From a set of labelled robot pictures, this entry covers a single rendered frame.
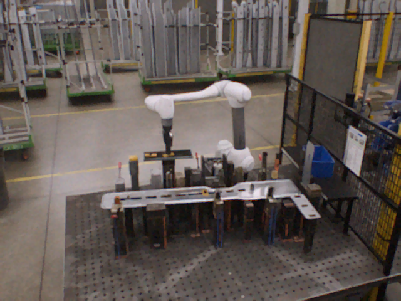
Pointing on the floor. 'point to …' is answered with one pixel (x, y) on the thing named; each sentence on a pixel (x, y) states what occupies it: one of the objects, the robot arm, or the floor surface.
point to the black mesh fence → (347, 168)
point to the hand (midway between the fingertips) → (168, 150)
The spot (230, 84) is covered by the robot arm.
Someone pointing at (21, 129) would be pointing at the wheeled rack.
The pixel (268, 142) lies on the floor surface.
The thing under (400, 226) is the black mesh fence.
